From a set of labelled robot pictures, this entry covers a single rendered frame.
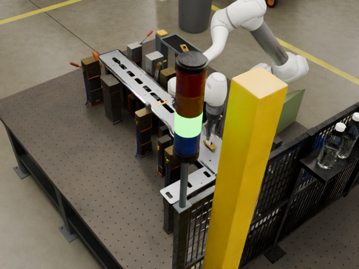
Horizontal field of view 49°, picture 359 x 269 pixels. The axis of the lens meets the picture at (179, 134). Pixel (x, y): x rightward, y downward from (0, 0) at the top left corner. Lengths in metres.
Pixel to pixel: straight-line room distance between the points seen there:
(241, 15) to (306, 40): 3.27
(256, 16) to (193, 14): 2.93
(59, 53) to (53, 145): 2.41
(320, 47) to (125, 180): 3.62
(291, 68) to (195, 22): 2.76
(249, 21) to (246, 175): 1.35
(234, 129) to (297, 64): 1.69
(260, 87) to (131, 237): 1.42
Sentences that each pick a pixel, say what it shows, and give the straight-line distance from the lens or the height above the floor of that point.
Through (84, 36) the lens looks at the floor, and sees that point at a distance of 5.27.
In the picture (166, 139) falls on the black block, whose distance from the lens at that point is 2.24.
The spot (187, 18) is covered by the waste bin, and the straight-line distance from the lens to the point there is 5.23.
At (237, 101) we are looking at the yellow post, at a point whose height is 1.95.
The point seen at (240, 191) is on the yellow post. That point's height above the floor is 1.67.
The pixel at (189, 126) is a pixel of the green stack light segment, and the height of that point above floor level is 1.91.
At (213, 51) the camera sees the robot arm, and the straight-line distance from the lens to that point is 2.15.
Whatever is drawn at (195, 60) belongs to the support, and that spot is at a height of 2.08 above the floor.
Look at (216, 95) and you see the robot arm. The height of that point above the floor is 1.39.
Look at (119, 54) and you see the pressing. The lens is 2.95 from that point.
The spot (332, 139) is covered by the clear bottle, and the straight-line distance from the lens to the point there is 1.53.
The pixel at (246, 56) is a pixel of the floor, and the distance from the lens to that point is 4.93.
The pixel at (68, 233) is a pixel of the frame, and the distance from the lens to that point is 3.08.
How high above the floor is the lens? 2.54
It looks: 43 degrees down
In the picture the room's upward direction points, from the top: 3 degrees clockwise
